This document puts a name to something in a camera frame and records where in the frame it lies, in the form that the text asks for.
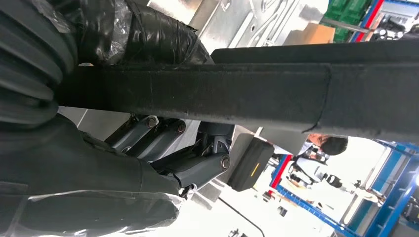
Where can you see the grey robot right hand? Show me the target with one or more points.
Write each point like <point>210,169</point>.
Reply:
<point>82,170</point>

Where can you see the black case with yellow label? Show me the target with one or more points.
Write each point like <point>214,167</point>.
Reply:
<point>248,163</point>

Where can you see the grey case with yellow label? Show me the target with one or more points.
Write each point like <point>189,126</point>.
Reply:
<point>281,140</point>

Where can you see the stamped sheet metal panel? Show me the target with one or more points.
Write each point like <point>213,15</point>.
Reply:
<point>229,23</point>

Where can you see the person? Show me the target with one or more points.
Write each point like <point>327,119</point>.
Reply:
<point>330,145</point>

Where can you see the brown cardboard box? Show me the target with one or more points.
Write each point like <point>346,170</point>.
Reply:
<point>314,34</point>

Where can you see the green plastic crates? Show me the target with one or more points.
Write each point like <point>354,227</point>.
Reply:
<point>343,13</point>

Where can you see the blue metal frame rack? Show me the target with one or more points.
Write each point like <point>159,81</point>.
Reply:
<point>392,183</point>

